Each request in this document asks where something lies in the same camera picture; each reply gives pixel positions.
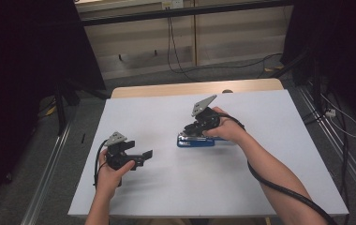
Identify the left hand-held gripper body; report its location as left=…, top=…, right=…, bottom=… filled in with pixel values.
left=104, top=131, right=146, bottom=188

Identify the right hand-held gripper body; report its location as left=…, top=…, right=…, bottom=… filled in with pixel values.
left=190, top=94, right=221, bottom=131

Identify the blue stapler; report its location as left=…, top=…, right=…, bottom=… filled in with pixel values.
left=176, top=132, right=231, bottom=148

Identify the person's right hand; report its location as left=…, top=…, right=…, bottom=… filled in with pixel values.
left=201, top=106, right=247, bottom=146

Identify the person's left hand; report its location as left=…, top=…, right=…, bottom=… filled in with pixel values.
left=96, top=149, right=137, bottom=199

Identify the wooden table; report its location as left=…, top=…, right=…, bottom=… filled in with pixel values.
left=110, top=78, right=285, bottom=99

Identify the white table sheet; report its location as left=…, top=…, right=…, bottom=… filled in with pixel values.
left=67, top=89, right=349, bottom=218

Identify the black metal stand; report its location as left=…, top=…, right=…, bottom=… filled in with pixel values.
left=53, top=78, right=109, bottom=136

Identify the beige wooden cabinet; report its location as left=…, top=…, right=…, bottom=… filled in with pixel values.
left=74, top=0, right=294, bottom=81

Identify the black horizontal bar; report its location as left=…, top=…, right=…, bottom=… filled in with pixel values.
left=78, top=0, right=294, bottom=27

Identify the black curtain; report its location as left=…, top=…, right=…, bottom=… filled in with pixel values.
left=281, top=0, right=356, bottom=132
left=0, top=0, right=107, bottom=217

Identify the left hand-held gripper cable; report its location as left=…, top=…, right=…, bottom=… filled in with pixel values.
left=93, top=139, right=110, bottom=189

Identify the hand-held gripper cable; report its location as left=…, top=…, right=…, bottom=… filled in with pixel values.
left=212, top=112, right=338, bottom=225
left=93, top=139, right=110, bottom=189

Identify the black floor cable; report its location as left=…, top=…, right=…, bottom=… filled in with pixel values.
left=194, top=52, right=284, bottom=79

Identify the aluminium floor rail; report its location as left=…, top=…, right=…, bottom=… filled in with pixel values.
left=297, top=86, right=356, bottom=205
left=20, top=123, right=71, bottom=225

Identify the black hanging cable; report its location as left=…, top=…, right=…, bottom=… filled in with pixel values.
left=166, top=16, right=199, bottom=83

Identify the right hand-held gripper cable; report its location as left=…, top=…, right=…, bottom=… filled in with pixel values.
left=212, top=112, right=338, bottom=225

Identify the white wall socket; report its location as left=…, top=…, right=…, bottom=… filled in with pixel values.
left=161, top=0, right=185, bottom=9

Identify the black cable bundle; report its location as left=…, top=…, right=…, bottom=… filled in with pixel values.
left=302, top=87, right=352, bottom=225

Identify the white cable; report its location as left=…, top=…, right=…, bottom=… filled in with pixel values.
left=319, top=93, right=356, bottom=140

